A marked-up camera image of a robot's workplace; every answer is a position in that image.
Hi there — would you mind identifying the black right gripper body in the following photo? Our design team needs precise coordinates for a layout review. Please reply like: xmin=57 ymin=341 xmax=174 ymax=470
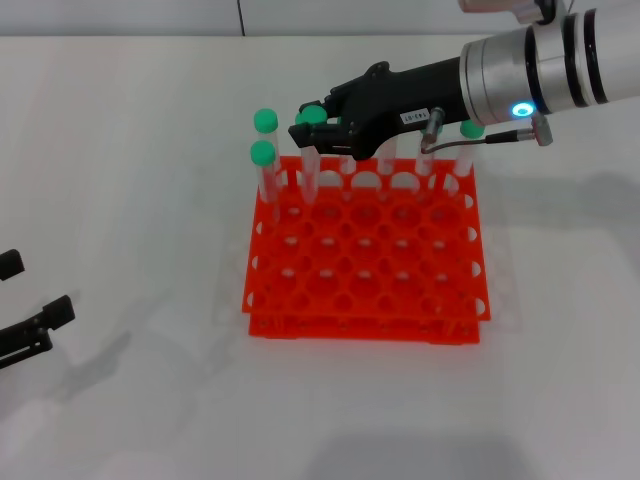
xmin=342 ymin=57 xmax=469 ymax=161

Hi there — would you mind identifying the orange plastic test tube rack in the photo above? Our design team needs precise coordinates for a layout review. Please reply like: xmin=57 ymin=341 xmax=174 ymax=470
xmin=241 ymin=155 xmax=492 ymax=347

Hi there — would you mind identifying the right arm cable with plug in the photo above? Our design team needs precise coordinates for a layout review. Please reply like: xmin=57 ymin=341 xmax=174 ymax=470
xmin=418 ymin=106 xmax=540 ymax=155

